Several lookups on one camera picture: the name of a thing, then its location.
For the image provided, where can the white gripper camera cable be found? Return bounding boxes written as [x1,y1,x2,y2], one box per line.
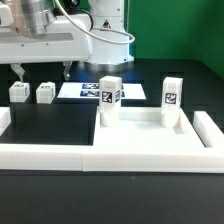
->
[53,0,136,46]

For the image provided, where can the white square tabletop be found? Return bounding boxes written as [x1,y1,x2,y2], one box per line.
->
[94,107,204,149]

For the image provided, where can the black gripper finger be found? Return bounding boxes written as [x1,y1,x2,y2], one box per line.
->
[10,63,25,81]
[63,61,72,81]

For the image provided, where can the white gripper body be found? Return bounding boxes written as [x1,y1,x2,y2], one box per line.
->
[0,16,93,64]

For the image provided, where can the white AprilTag base sheet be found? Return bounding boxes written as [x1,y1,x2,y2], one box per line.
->
[58,82,146,100]

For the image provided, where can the white U-shaped fence obstacle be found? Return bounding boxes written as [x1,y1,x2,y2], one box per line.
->
[0,111,224,173]

